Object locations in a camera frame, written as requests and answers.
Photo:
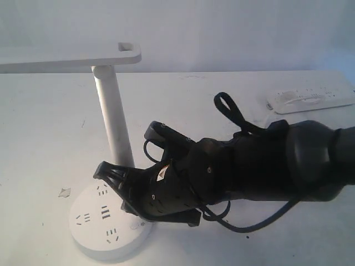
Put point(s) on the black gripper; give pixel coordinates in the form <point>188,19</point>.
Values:
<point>165,192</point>

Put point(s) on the white desk lamp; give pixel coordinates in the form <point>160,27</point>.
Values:
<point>98,225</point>

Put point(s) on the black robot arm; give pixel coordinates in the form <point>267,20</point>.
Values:
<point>306,161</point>

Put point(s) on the white power strip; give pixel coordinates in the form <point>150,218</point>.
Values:
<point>288,101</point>

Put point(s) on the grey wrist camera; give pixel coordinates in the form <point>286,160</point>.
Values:
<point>171,141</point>

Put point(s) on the torn paper scrap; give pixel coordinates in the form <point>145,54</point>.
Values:
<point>65,192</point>

